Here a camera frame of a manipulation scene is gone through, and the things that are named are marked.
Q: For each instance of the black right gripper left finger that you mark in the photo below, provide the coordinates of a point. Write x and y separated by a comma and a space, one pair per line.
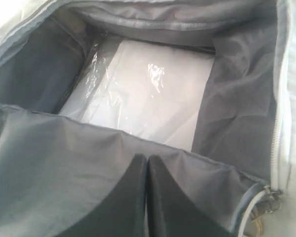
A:
122, 212

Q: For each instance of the metal main zipper pull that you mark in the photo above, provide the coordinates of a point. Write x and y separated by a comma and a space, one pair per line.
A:
269, 203

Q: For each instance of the cream duffel bag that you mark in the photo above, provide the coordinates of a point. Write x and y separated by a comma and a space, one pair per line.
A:
54, 170

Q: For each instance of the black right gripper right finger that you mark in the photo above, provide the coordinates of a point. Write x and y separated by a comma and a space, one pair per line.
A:
192, 197

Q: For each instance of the white plastic-wrapped base board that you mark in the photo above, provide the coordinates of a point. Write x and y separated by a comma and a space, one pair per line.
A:
147, 90

